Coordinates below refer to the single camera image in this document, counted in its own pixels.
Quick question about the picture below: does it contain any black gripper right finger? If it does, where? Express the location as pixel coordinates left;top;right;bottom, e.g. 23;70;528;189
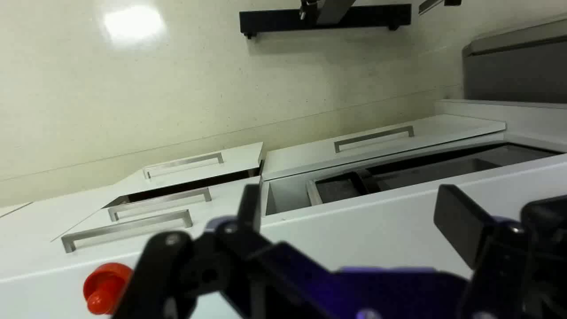
434;185;496;270

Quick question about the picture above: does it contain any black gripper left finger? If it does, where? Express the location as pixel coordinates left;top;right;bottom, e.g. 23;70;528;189
235;185;260;231

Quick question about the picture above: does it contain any black coffee machine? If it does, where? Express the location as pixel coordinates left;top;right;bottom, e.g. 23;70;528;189
239;0;411;40

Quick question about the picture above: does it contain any white right cabinet door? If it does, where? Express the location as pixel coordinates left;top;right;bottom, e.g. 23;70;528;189
58;178;258;254

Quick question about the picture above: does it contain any red round knob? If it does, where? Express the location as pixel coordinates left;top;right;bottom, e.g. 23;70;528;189
83;263;133;316

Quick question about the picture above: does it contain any grey refrigerator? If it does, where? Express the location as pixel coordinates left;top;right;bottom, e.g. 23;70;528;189
462;18;567;104

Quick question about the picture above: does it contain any white cabinet door with handle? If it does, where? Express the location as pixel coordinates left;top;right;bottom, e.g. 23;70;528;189
262;116;506;182

